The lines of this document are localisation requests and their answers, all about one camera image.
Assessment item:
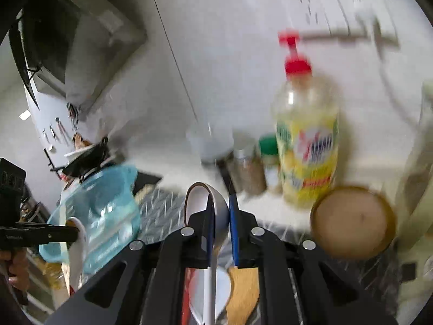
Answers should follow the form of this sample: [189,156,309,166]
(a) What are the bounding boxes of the blue plastic basin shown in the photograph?
[38,163,142,275]

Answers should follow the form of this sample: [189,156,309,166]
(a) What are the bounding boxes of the brown ceramic plate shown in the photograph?
[309,186,397,261]

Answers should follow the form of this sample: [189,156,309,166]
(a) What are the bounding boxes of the plain white ceramic spoon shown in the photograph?
[188,267,233,324]

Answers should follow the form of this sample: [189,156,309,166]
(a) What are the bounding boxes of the green lid spice jar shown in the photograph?
[258,136,284,194]

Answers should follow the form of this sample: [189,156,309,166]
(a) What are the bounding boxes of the white plate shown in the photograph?
[64,145,96,158]

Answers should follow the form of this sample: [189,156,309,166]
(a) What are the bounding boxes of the metal lid spice jar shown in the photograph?
[227,145,267,196]

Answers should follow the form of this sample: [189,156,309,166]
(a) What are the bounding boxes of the pale green electric kettle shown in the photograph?
[394,80,433,246]

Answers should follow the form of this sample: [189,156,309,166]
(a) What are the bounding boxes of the person's left hand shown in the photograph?
[0,248,31,292]

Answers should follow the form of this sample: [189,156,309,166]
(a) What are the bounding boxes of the steel range hood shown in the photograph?
[8,0,149,116]

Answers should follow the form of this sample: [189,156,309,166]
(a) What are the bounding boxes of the hanging metal utensils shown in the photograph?
[41,116,74,150]

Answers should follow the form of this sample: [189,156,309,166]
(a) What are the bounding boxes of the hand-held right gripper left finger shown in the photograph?
[44,194,217,325]

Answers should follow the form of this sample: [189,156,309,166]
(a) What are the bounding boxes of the black wok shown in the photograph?
[62,137,114,178]

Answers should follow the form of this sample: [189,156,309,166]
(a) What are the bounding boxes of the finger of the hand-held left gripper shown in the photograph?
[24,226,80,245]
[18,222,67,228]

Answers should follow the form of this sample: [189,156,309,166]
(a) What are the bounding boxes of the white power cable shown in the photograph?
[372,24,424,133]

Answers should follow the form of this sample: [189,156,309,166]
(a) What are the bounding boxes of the yellow dish soap bottle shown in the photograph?
[272,30,340,209]

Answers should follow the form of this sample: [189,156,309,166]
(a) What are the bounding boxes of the brown white ceramic spoon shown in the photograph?
[184,182,231,325]

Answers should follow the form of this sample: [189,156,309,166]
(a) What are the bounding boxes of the yellow print white ceramic spoon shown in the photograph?
[65,217,89,294]

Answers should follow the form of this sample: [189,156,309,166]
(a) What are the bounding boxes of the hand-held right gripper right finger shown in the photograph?
[228,194,400,325]

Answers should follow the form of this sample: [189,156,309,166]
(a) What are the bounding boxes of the wooden spatula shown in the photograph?
[226,267,262,325]

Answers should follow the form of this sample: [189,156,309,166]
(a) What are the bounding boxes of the clear plastic cup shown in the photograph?
[186,122,235,164]

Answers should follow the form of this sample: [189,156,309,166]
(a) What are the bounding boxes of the pale green kettle base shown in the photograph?
[396,244,433,314]

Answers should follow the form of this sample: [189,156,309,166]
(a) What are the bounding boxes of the grey herringbone tablecloth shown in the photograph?
[135,187,406,292]

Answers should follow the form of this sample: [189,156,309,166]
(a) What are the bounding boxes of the white power plug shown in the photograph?
[353,3,383,38]

